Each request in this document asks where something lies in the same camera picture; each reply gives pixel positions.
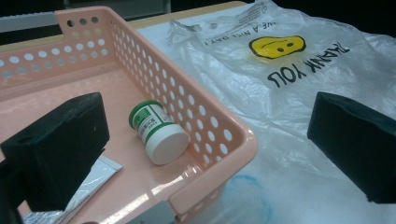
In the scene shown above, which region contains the pink perforated plastic basket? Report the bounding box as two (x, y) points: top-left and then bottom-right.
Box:
(0, 6), (259, 224)

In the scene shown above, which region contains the clear plastic bag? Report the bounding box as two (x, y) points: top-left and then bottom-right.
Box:
(136, 0), (396, 224)

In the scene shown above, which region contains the green and white jar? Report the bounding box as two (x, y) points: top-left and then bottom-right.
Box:
(128, 99), (191, 166)

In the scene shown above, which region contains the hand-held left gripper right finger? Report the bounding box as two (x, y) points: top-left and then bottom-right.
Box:
(306, 91), (396, 204)

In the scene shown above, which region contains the grey metal desk frame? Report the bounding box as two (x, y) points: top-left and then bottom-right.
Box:
(0, 0), (172, 34)

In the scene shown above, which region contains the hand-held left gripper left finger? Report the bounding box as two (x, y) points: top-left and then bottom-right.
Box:
(0, 91), (110, 213)

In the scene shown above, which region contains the white packet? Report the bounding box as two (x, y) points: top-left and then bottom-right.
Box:
(22, 155), (123, 224)

